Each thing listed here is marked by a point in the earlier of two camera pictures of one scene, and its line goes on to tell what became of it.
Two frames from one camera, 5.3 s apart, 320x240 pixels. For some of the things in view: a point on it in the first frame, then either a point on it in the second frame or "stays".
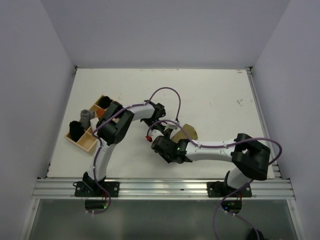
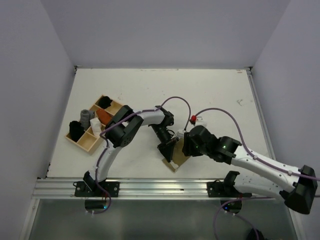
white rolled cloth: x=94 y=121 stays
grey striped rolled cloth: x=85 y=117 stays
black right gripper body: x=167 y=157 to x=191 y=148
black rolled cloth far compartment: x=104 y=102 stays
